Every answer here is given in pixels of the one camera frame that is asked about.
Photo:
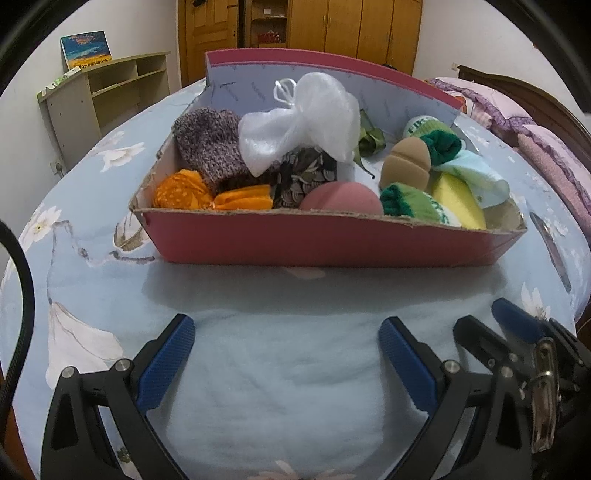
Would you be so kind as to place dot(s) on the red item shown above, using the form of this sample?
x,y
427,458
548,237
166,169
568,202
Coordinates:
x,y
270,37

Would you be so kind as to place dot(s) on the tan makeup sponge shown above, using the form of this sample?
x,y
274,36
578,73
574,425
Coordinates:
x,y
406,161

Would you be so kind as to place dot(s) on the pink makeup sponge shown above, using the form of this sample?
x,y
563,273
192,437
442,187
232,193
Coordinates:
x,y
341,198

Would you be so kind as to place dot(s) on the wooden door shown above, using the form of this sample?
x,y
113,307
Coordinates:
x,y
207,37

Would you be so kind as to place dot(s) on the green satin ribbon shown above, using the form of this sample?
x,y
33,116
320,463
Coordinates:
x,y
369,138

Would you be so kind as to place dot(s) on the wall socket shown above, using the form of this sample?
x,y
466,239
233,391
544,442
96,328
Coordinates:
x,y
57,167

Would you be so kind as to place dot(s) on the blue face mask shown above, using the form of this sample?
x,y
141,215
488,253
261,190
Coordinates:
x,y
480,180

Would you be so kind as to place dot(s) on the dark patterned pouch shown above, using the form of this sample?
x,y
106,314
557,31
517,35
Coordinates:
x,y
300,180

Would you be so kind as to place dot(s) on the yellow sponge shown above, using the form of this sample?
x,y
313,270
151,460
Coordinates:
x,y
461,203

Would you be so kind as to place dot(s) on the wooden wardrobe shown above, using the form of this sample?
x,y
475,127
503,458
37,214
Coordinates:
x,y
360,27

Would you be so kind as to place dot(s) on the pink cardboard box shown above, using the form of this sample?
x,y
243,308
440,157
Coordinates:
x,y
323,244

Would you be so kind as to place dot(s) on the green white packet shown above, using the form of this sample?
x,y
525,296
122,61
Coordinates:
x,y
57,83

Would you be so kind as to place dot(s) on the green white sock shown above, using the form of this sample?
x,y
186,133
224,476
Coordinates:
x,y
443,143
415,203

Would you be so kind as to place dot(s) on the orange mesh cloth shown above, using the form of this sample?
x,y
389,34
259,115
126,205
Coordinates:
x,y
180,194

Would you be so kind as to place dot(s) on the purple knit sock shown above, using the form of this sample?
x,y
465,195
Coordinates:
x,y
207,138

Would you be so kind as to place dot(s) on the pink textured pillow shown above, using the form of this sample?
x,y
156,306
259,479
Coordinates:
x,y
563,180

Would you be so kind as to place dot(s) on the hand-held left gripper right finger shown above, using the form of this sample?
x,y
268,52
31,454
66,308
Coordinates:
x,y
406,364

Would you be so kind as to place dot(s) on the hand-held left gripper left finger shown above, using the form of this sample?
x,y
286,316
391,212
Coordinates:
x,y
168,360

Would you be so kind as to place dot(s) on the dark wooden headboard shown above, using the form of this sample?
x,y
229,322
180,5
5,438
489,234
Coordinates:
x,y
531,92

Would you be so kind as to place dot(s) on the beige shelf unit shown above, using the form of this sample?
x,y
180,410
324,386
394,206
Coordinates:
x,y
78,106

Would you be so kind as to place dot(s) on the smartphone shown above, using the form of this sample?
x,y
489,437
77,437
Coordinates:
x,y
551,249

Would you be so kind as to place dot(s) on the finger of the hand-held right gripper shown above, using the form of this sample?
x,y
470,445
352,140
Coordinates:
x,y
517,316
480,341

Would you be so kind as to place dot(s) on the purple ruffled pillow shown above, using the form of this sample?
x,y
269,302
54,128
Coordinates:
x,y
485,104
563,138

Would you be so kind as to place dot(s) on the blue yellow painting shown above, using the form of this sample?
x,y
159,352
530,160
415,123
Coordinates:
x,y
87,48

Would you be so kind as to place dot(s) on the white mesh pouch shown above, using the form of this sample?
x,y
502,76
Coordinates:
x,y
314,115

